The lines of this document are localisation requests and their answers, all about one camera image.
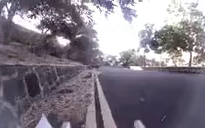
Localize row of trees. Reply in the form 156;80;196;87
0;0;139;66

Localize dark grey asphalt road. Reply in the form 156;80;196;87
97;65;205;128

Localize robot's own part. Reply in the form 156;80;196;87
133;119;146;128
60;121;72;128

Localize pale concrete kerb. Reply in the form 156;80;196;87
84;73;118;128

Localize white vehicle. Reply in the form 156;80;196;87
128;65;144;71

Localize stone retaining wall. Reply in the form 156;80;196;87
0;63;88;111

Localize tree with thin trunk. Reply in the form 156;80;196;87
138;13;205;68

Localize low stone wall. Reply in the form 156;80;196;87
141;66;205;75

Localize leaf-strewn dirt verge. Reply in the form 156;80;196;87
20;69;97;128

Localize grassy earth bank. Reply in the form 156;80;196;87
0;19;83;66

